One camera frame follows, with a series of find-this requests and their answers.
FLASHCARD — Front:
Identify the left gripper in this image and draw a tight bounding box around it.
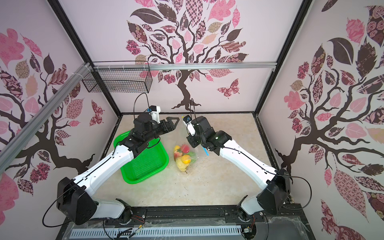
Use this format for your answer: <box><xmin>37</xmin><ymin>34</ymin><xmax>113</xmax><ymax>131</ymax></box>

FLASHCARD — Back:
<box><xmin>144</xmin><ymin>116</ymin><xmax>180</xmax><ymax>142</ymax></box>

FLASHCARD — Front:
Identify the red apple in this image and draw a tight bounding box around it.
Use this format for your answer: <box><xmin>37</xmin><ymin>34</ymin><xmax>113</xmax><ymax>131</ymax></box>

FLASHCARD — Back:
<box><xmin>181</xmin><ymin>144</ymin><xmax>190</xmax><ymax>154</ymax></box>

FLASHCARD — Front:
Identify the clear zip top bag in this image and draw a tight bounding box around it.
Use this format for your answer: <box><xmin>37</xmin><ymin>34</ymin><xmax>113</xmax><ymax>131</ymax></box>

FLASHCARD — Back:
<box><xmin>173</xmin><ymin>143</ymin><xmax>209</xmax><ymax>173</ymax></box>

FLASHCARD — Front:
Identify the red strawberry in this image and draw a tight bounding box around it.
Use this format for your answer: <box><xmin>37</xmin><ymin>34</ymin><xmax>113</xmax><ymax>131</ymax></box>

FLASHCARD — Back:
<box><xmin>174</xmin><ymin>151</ymin><xmax>183</xmax><ymax>160</ymax></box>

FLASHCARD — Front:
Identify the beige potato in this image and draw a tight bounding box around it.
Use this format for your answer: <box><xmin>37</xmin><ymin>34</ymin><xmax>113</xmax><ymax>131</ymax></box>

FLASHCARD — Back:
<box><xmin>176</xmin><ymin>159</ymin><xmax>188</xmax><ymax>172</ymax></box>

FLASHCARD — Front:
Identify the green plastic basket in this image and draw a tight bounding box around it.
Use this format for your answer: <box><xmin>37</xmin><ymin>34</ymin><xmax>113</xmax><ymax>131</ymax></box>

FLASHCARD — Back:
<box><xmin>120</xmin><ymin>139</ymin><xmax>169</xmax><ymax>185</ymax></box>

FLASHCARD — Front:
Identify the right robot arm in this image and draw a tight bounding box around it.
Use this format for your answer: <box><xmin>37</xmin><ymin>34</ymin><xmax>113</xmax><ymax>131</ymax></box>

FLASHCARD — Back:
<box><xmin>183</xmin><ymin>115</ymin><xmax>313</xmax><ymax>215</ymax></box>

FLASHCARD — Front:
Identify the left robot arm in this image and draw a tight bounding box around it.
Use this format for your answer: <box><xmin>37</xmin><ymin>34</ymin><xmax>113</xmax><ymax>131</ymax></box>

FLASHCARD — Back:
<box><xmin>51</xmin><ymin>112</ymin><xmax>180</xmax><ymax>225</ymax></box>

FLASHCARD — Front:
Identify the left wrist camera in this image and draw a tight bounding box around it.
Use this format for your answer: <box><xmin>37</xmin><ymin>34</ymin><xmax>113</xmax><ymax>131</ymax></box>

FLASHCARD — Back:
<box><xmin>149</xmin><ymin>106</ymin><xmax>161</xmax><ymax>124</ymax></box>

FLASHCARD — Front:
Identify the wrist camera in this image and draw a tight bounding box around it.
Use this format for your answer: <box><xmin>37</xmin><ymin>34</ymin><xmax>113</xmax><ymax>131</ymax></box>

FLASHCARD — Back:
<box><xmin>149</xmin><ymin>106</ymin><xmax>161</xmax><ymax>124</ymax></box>
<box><xmin>183</xmin><ymin>115</ymin><xmax>196</xmax><ymax>136</ymax></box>

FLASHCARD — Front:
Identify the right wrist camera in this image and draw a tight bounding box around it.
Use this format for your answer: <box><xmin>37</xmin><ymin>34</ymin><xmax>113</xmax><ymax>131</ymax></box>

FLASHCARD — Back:
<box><xmin>183</xmin><ymin>115</ymin><xmax>196</xmax><ymax>136</ymax></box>

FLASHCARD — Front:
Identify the black wire basket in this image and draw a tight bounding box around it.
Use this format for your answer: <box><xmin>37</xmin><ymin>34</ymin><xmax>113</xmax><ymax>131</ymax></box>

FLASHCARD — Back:
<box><xmin>82</xmin><ymin>60</ymin><xmax>153</xmax><ymax>94</ymax></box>

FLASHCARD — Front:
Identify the horizontal aluminium rail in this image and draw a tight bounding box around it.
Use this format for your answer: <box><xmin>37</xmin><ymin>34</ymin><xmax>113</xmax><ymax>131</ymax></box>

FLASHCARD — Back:
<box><xmin>93</xmin><ymin>62</ymin><xmax>277</xmax><ymax>72</ymax></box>

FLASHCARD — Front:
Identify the white slotted cable duct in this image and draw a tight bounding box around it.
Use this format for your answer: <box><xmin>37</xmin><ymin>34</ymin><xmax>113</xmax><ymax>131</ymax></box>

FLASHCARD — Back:
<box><xmin>67</xmin><ymin>226</ymin><xmax>243</xmax><ymax>240</ymax></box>

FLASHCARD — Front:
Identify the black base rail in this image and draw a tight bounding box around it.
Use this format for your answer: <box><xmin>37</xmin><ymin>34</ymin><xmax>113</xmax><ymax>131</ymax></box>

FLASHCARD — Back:
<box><xmin>56</xmin><ymin>204</ymin><xmax>315</xmax><ymax>240</ymax></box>

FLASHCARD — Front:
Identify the left diagonal aluminium rail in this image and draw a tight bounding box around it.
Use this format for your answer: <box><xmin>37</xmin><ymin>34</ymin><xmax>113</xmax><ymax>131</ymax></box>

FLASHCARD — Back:
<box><xmin>1</xmin><ymin>63</ymin><xmax>92</xmax><ymax>173</ymax></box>

